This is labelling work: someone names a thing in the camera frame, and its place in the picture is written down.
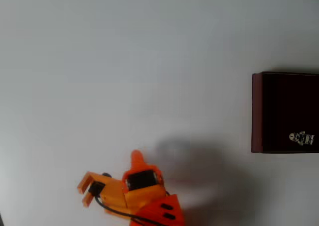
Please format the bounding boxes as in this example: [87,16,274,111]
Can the small white toy figure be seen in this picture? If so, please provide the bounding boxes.
[288,130,316,147]

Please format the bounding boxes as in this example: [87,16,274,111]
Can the light orange camera mount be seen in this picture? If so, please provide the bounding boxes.
[76,170,128,215]

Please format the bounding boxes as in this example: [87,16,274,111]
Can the dark brown box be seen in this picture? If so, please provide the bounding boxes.
[251,71,319,154]

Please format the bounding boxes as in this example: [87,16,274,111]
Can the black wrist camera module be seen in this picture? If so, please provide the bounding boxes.
[89,182,106,197]

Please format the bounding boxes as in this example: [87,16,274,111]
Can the black camera cable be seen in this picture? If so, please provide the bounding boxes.
[94,190,171,226]

